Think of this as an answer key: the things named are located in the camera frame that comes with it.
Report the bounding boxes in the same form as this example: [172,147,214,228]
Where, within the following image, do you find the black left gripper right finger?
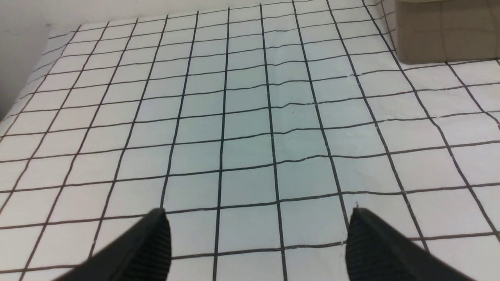
[345,207,470,281]

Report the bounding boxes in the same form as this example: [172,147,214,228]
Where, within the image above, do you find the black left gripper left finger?
[56,208,173,281]

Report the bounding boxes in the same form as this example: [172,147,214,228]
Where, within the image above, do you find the white grid tablecloth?
[0,0,500,281]

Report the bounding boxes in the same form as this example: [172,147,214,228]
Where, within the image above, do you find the olive plastic bin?
[395,0,500,64]

